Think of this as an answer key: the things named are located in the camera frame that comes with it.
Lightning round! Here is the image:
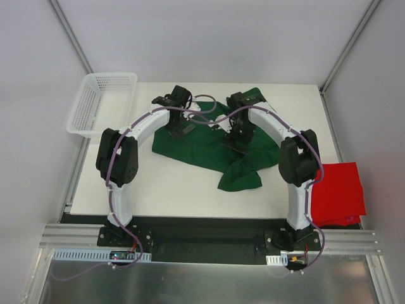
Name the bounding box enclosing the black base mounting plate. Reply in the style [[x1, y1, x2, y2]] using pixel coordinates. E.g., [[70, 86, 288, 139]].
[[59, 212, 363, 264]]

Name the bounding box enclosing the right aluminium frame post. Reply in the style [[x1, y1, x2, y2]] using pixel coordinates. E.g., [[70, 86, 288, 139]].
[[319, 0, 383, 96]]

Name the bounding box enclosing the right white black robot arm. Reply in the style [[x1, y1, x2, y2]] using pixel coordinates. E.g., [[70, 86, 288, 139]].
[[223, 92, 321, 251]]

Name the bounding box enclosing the left white cable duct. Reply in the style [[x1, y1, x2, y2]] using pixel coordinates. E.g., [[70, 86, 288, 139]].
[[53, 249, 152, 263]]

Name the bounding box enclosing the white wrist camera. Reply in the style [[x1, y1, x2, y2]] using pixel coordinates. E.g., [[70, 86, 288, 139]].
[[189, 100, 202, 112], [208, 115, 232, 134]]

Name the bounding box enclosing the aluminium frame post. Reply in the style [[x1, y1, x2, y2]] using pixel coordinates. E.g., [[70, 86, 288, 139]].
[[47, 0, 94, 74], [319, 0, 383, 96]]

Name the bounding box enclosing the white plastic mesh basket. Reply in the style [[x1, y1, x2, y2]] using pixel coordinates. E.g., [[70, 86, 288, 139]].
[[66, 72, 138, 139]]

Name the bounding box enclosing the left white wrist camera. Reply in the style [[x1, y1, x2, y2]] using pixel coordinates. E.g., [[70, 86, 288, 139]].
[[189, 100, 202, 112]]

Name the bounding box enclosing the right white cable duct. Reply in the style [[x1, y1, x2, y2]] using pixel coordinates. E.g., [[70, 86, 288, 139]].
[[266, 254, 288, 267]]

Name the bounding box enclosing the aluminium front rail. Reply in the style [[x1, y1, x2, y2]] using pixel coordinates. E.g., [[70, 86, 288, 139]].
[[40, 223, 383, 255]]

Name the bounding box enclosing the white cable duct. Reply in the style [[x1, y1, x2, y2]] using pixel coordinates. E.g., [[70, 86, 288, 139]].
[[53, 249, 152, 263], [266, 254, 288, 267]]

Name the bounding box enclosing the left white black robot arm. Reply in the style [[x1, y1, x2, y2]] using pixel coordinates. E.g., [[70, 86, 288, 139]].
[[96, 85, 192, 246]]

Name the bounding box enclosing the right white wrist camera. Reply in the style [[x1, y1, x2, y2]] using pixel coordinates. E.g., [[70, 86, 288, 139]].
[[208, 115, 232, 134]]

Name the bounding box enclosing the left aluminium frame post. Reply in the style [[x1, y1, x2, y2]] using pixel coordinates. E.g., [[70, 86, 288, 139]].
[[47, 0, 94, 74]]

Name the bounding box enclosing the red folded t shirt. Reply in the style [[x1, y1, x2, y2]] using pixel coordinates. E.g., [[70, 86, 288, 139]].
[[311, 162, 366, 227]]

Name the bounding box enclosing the green t shirt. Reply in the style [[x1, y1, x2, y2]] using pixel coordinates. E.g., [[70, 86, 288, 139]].
[[151, 87, 281, 193]]

